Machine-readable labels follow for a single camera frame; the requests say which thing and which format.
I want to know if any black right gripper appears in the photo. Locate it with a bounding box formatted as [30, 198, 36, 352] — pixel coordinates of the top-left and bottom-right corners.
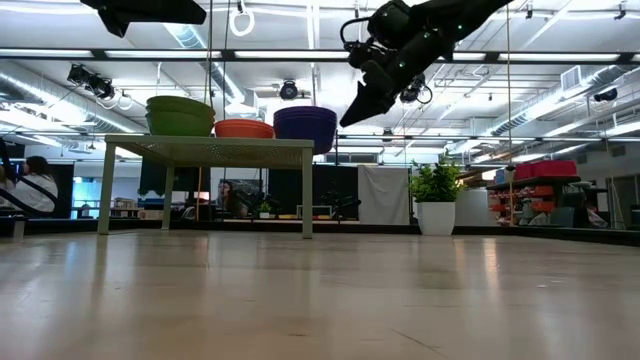
[340, 49, 421, 127]

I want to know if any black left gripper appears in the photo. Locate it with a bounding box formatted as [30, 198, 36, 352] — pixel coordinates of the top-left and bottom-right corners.
[79, 0, 208, 38]

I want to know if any black partition panel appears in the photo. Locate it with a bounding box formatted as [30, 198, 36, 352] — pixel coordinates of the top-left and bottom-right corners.
[268, 164, 359, 222]

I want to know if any white hanging cloth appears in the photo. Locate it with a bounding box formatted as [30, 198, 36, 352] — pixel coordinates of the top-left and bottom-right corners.
[357, 165, 412, 225]

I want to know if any black overhead crossbar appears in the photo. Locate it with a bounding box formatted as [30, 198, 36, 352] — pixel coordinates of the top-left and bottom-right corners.
[0, 47, 640, 65]

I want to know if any artificial plant, white pot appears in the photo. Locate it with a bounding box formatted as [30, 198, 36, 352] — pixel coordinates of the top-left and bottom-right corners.
[408, 153, 464, 237]

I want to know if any small green mesh table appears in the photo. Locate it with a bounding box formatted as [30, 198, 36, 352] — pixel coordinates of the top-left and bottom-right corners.
[97, 133, 315, 240]

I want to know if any person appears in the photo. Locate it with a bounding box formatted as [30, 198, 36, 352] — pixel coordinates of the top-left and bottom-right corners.
[0, 155, 60, 215]
[216, 179, 247, 220]

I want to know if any black storage shelf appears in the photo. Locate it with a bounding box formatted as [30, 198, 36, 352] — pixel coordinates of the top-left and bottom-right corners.
[487, 174, 609, 229]

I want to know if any large red storage box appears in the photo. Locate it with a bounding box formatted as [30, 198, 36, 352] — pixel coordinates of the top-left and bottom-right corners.
[532, 160, 579, 179]

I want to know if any silver ceiling duct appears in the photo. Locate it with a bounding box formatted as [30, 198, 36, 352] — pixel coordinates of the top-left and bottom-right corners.
[144, 0, 266, 124]
[0, 69, 149, 135]

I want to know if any black hanging cable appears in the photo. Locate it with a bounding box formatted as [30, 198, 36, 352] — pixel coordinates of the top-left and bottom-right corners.
[221, 0, 232, 121]
[202, 0, 216, 136]

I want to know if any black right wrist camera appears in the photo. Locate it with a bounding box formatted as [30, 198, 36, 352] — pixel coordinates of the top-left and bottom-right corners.
[346, 39, 387, 70]

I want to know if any white hanging ring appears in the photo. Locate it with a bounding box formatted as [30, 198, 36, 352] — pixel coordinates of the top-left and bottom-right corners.
[228, 8, 256, 38]

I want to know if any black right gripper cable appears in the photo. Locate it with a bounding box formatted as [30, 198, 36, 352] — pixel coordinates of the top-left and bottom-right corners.
[339, 17, 374, 52]

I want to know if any black aluminium rig frame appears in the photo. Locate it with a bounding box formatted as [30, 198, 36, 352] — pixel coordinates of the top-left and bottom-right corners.
[0, 215, 640, 247]

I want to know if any thin hanging cord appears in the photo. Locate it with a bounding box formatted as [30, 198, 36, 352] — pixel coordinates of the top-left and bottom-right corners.
[504, 0, 514, 171]

